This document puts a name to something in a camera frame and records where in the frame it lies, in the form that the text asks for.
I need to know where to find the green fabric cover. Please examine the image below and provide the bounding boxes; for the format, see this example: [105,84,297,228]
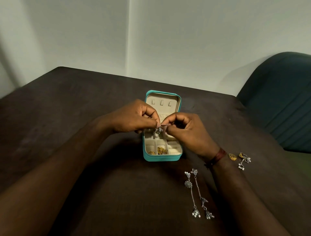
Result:
[283,148,311,185]

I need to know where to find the small silver drop earring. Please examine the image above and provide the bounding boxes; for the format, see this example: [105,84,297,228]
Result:
[153,123,170,135]

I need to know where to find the person's right forearm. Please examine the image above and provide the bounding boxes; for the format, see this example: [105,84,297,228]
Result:
[210,155,292,236]

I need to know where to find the long silver chain earring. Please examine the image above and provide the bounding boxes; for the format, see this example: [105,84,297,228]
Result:
[184,171,202,218]
[190,169,215,220]

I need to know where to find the person's right hand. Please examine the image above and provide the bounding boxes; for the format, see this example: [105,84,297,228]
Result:
[160,112,221,161]

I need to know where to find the person's left hand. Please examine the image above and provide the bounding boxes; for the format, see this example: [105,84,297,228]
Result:
[103,99,161,134]

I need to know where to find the silver pearl cluster earring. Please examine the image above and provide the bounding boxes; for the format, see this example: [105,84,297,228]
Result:
[238,155,252,171]

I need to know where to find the person's left forearm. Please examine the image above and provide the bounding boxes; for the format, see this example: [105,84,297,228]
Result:
[0,116,112,236]

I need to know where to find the teal jewelry box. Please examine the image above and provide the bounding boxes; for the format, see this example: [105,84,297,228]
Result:
[142,90,183,162]

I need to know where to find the red thread wristband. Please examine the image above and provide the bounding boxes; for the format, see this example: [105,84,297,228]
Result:
[204,147,228,170]

